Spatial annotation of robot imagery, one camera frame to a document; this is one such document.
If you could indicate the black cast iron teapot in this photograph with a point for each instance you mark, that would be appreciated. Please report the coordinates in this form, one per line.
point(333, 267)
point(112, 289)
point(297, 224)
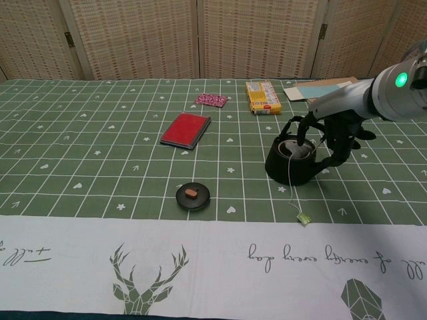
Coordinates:
point(283, 171)

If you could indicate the woven folding screen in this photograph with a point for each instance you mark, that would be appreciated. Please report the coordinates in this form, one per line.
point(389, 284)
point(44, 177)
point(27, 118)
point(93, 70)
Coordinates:
point(140, 36)

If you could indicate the green grid tablecloth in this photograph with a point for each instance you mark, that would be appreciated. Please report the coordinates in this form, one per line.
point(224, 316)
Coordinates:
point(100, 133)

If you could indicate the red flat case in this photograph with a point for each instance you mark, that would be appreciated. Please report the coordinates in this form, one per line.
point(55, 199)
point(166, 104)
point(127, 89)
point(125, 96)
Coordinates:
point(185, 130)

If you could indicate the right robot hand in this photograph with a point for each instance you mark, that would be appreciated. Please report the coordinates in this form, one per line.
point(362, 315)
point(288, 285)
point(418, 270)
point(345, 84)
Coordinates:
point(340, 100)

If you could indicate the brass screen hinge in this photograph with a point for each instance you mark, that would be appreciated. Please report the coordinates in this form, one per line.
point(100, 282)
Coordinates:
point(69, 39)
point(323, 31)

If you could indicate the pink patterned pouch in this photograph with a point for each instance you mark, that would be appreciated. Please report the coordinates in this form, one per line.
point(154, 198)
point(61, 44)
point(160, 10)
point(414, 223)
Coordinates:
point(211, 100)

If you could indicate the black teapot lid wooden knob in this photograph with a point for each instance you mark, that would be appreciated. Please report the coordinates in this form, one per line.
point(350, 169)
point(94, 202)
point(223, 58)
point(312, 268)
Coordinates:
point(193, 198)

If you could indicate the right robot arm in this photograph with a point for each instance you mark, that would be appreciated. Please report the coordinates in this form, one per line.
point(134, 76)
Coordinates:
point(397, 96)

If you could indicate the light blue card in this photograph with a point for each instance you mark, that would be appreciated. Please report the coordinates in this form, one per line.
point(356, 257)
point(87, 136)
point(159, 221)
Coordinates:
point(307, 90)

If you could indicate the yellow cardboard box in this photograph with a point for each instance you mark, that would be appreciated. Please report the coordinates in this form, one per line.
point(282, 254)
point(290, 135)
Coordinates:
point(263, 98)

